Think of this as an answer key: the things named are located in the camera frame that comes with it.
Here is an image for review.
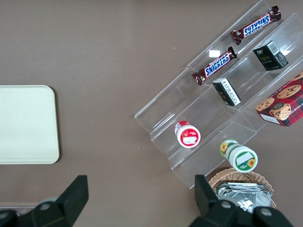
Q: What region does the red lidded snack cup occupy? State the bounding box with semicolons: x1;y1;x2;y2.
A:
174;121;201;149

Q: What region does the silver foil container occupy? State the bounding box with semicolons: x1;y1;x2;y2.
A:
215;182;273;215

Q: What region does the light wicker basket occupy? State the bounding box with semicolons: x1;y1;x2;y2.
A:
209;167;277;210

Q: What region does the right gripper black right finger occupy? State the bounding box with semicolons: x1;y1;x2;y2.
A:
189;175;239;227

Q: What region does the Snickers chocolate bar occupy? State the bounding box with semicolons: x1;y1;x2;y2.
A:
191;46;238;86
231;6;282;46

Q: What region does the red tartan cookie box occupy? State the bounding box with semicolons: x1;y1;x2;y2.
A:
255;70;303;128

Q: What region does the green sunflower snack cup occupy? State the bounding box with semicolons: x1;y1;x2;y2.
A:
219;139;258;173

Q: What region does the small black carton box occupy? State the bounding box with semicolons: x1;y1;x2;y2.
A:
252;40;289;71
212;77;242;107

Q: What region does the cream plastic tray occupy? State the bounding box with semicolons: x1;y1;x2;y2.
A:
0;85;60;165

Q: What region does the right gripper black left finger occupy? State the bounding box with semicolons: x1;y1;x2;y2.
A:
16;175;89;227

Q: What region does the clear acrylic stepped shelf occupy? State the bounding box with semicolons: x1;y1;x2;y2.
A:
134;0;303;190

